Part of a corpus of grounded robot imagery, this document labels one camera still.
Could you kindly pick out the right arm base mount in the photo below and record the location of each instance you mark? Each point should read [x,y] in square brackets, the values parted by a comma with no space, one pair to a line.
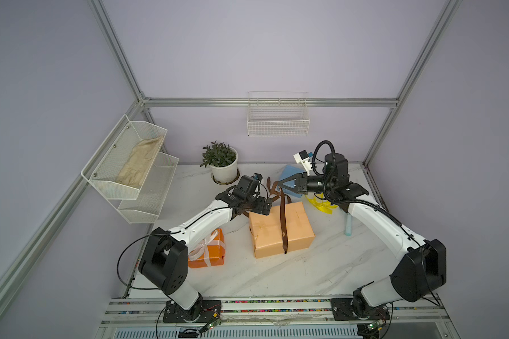
[355,307]

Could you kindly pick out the white ribbon bow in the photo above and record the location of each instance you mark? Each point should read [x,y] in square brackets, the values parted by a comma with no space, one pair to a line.
[203,248]

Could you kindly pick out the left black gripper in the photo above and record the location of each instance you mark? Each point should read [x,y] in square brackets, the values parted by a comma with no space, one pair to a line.
[260,206]

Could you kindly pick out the brown ribbon bow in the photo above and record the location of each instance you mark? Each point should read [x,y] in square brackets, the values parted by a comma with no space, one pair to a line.
[276,193]

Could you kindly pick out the yellow ribbon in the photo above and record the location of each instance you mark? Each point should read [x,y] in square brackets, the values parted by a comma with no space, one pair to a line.
[320,203]

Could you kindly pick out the aluminium frame rail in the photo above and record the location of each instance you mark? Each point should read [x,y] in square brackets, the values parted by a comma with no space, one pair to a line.
[278,311]

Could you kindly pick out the potted green plant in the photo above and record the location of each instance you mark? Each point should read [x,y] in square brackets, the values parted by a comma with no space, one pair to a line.
[222,160]

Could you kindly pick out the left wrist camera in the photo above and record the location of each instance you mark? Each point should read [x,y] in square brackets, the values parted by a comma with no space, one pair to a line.
[257,176]

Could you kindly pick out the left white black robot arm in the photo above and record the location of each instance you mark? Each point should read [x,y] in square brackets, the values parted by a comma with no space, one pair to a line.
[164,261]

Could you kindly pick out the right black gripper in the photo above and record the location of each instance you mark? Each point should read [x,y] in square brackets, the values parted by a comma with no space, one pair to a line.
[302,183]

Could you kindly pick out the white two-tier mesh shelf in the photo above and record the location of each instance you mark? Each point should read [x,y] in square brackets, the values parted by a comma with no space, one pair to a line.
[136,206]

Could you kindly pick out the light blue gift box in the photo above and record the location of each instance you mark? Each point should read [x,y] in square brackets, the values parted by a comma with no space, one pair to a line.
[288,171]

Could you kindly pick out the tan gift box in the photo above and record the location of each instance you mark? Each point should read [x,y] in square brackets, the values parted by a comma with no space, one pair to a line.
[271,237]

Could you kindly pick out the white wire wall basket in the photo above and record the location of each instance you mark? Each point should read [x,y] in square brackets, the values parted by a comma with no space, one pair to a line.
[273,114]

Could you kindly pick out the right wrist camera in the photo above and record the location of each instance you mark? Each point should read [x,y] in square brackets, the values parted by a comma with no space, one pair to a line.
[304,158]

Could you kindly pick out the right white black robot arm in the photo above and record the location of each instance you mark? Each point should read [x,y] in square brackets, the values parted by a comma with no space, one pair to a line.
[422,263]

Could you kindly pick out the beige cloth in shelf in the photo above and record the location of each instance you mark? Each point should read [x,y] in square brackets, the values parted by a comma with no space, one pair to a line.
[135,170]

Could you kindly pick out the orange gift box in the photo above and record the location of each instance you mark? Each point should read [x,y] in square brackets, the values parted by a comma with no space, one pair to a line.
[208,250]

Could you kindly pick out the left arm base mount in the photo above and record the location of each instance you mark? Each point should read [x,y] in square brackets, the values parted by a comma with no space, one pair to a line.
[203,311]

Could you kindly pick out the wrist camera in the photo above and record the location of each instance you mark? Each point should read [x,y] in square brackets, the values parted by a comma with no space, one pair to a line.
[304,158]
[257,176]

